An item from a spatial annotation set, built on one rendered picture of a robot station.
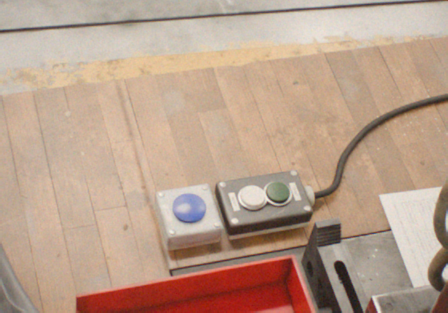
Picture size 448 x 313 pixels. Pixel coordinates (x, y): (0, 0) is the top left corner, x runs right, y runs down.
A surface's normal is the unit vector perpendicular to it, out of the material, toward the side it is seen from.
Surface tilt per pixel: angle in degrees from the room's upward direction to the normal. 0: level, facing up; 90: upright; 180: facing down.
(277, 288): 0
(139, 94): 0
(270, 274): 90
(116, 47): 0
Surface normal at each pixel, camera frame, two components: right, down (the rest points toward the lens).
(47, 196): 0.12, -0.60
